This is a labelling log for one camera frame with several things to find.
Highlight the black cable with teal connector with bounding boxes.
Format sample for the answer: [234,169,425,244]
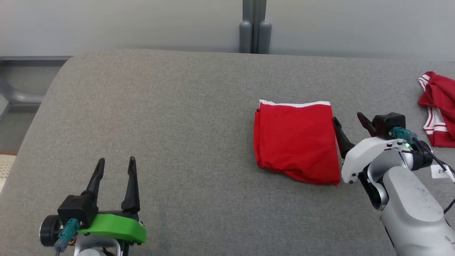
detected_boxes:
[389,127,455,173]
[54,219,79,256]

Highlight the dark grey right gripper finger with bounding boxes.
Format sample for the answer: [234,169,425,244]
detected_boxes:
[332,117,355,159]
[357,112,377,137]

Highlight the grey double partition post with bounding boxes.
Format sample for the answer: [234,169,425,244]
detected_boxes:
[239,0,272,54]

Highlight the red number 23 basketball jersey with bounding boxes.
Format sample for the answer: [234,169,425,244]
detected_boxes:
[418,71,455,148]

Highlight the grey partition frame with rail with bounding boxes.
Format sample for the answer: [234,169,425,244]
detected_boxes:
[0,56,73,114]

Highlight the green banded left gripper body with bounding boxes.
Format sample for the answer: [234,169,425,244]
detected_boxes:
[77,210,147,244]

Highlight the red shorts with white trim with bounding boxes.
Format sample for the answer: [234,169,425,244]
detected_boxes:
[253,100,341,186]

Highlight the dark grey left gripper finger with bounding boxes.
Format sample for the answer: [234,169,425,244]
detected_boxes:
[121,156,140,213]
[85,158,106,205]

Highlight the white cable label tag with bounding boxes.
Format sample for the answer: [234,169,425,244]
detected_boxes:
[431,164,455,182]

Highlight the white perforated laundry basket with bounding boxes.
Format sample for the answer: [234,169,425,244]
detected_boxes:
[0,153,17,192]

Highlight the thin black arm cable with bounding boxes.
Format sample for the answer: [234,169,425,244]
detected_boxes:
[443,197,455,228]

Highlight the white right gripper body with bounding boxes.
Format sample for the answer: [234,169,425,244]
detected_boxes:
[341,136,414,184]

